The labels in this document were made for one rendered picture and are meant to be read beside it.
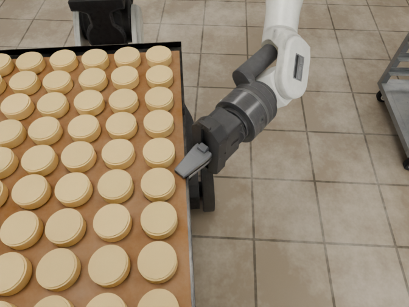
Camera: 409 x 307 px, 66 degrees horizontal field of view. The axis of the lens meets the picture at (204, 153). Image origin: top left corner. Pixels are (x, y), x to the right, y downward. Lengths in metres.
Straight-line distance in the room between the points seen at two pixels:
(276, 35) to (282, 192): 1.03
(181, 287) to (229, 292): 0.93
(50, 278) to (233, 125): 0.32
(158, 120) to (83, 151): 0.13
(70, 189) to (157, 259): 0.17
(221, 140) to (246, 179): 1.08
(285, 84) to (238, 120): 0.11
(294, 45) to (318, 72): 1.52
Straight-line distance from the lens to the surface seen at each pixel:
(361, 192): 1.67
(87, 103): 0.59
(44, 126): 0.58
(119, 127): 0.54
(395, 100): 1.90
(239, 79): 0.58
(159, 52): 0.66
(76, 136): 0.55
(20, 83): 0.68
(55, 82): 0.65
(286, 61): 0.58
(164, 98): 0.57
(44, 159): 0.54
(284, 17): 0.65
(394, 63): 1.88
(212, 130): 0.47
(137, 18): 0.93
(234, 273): 1.38
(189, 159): 0.49
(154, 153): 0.50
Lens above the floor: 1.34
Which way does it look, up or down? 56 degrees down
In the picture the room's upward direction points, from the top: straight up
